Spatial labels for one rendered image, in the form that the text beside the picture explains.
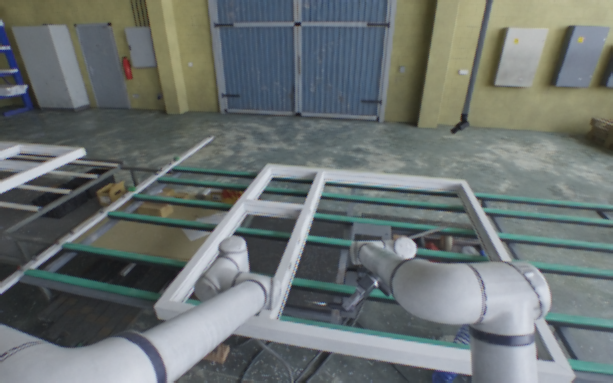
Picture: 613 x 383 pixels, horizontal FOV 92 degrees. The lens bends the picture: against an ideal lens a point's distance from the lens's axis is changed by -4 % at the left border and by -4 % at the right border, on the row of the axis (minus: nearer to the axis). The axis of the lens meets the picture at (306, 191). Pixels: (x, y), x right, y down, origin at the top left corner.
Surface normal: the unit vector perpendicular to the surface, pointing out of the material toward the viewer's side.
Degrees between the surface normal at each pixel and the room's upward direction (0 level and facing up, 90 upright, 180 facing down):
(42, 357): 22
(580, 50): 90
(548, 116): 90
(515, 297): 59
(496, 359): 65
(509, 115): 90
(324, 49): 90
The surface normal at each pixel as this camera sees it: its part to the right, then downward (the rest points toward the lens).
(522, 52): -0.20, 0.46
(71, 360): 0.25, -0.95
